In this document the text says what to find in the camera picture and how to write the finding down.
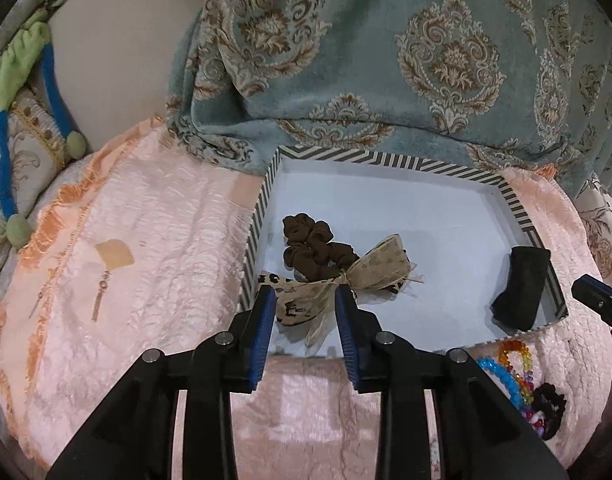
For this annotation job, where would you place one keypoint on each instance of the black scrunchie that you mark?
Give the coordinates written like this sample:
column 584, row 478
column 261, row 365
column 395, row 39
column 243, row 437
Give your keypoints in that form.
column 553, row 400

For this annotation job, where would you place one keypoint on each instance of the brown scrunchie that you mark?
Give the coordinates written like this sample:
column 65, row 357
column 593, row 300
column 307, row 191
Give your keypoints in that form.
column 306, row 255

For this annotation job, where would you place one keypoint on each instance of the black folded cloth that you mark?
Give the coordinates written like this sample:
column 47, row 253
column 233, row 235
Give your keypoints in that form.
column 520, row 285

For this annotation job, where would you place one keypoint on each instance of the pink blanket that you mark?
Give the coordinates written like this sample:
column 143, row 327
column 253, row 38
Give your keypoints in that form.
column 161, row 210

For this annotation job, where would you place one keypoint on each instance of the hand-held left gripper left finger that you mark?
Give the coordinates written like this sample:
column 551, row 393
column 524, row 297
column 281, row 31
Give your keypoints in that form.
column 266, row 340

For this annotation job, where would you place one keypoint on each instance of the striped cardboard box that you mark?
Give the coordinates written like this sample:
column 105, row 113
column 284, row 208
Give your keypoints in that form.
column 385, row 200

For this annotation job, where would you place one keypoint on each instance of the teal damask blanket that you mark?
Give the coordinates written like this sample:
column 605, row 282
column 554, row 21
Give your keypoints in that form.
column 385, row 35

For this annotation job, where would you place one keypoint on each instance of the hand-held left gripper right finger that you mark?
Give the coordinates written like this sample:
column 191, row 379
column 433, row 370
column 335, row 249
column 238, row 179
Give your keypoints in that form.
column 347, row 340

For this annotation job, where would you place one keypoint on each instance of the gold tassel earring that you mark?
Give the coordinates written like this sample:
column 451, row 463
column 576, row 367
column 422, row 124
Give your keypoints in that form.
column 97, row 305

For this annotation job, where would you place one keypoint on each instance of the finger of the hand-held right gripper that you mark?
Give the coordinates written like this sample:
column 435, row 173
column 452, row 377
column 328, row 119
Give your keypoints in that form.
column 598, row 300

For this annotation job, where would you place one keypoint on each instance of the floral cream pillow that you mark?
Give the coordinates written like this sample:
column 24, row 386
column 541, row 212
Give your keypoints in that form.
column 600, row 230

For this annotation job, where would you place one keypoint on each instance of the plain cream cushion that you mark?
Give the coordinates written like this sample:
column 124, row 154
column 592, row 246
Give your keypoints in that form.
column 126, row 50

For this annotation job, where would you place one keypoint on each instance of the embroidered cream pillow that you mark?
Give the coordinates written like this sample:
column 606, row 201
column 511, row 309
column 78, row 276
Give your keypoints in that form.
column 31, row 160

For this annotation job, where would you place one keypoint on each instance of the green and blue plush toy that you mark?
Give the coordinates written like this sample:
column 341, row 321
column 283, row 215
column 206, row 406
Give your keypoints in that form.
column 51, row 85

